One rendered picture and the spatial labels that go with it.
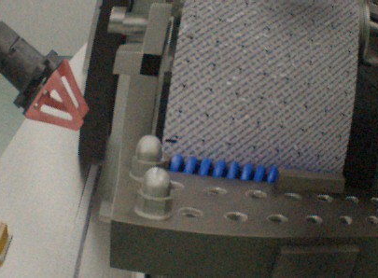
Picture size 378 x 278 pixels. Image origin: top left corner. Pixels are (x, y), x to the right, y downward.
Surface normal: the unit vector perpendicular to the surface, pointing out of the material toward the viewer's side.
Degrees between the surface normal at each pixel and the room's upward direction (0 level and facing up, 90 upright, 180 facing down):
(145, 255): 90
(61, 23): 90
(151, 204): 90
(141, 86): 90
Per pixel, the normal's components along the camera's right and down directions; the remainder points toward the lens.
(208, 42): 0.01, 0.29
